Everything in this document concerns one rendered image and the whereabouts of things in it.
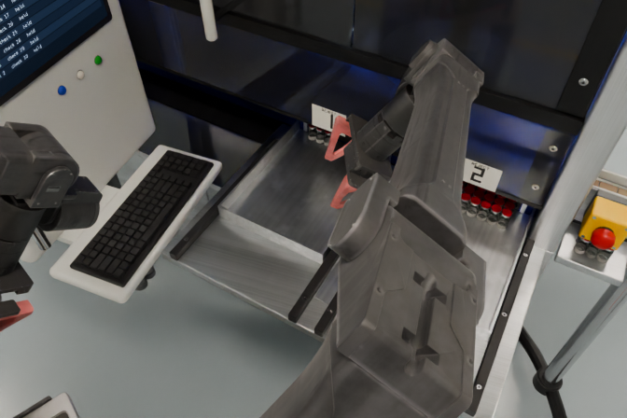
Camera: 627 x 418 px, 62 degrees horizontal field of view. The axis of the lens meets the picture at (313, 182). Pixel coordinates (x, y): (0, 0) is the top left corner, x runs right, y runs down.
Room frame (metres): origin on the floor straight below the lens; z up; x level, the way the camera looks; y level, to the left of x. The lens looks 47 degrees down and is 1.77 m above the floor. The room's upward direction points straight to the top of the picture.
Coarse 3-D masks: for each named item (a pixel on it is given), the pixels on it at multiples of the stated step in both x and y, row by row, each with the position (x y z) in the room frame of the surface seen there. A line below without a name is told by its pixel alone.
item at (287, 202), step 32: (288, 160) 0.91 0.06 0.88; (320, 160) 0.91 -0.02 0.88; (256, 192) 0.80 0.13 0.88; (288, 192) 0.80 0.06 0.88; (320, 192) 0.80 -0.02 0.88; (352, 192) 0.80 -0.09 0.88; (256, 224) 0.68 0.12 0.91; (288, 224) 0.71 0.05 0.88; (320, 224) 0.71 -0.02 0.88; (320, 256) 0.61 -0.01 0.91
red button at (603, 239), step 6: (594, 234) 0.59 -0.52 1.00; (600, 234) 0.58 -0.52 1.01; (606, 234) 0.58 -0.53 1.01; (612, 234) 0.58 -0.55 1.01; (594, 240) 0.58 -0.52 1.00; (600, 240) 0.58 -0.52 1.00; (606, 240) 0.57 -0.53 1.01; (612, 240) 0.57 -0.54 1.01; (600, 246) 0.57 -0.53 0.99; (606, 246) 0.57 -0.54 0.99
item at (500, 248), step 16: (480, 224) 0.71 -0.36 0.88; (512, 224) 0.71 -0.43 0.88; (528, 224) 0.68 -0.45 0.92; (480, 240) 0.67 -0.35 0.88; (496, 240) 0.67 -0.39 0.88; (512, 240) 0.67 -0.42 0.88; (480, 256) 0.63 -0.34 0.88; (496, 256) 0.63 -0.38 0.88; (512, 256) 0.63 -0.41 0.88; (496, 272) 0.58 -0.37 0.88; (512, 272) 0.56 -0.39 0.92; (496, 288) 0.55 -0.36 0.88; (496, 304) 0.51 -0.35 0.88; (480, 320) 0.48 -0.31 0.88; (480, 336) 0.44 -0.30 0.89
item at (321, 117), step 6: (312, 108) 0.92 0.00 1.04; (318, 108) 0.91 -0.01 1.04; (324, 108) 0.90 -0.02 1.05; (318, 114) 0.91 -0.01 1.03; (324, 114) 0.90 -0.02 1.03; (336, 114) 0.88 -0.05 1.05; (318, 120) 0.91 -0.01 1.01; (324, 120) 0.90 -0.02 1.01; (318, 126) 0.91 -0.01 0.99; (324, 126) 0.90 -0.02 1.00
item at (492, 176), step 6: (468, 162) 0.74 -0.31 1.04; (474, 162) 0.73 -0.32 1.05; (468, 168) 0.74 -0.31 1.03; (474, 168) 0.73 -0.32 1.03; (486, 168) 0.72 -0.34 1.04; (492, 168) 0.72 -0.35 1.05; (468, 174) 0.73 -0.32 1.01; (486, 174) 0.72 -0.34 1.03; (492, 174) 0.71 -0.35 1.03; (498, 174) 0.71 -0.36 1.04; (468, 180) 0.73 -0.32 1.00; (480, 180) 0.72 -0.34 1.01; (486, 180) 0.72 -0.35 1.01; (492, 180) 0.71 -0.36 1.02; (498, 180) 0.71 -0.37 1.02; (480, 186) 0.72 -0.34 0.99; (486, 186) 0.71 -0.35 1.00; (492, 186) 0.71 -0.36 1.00
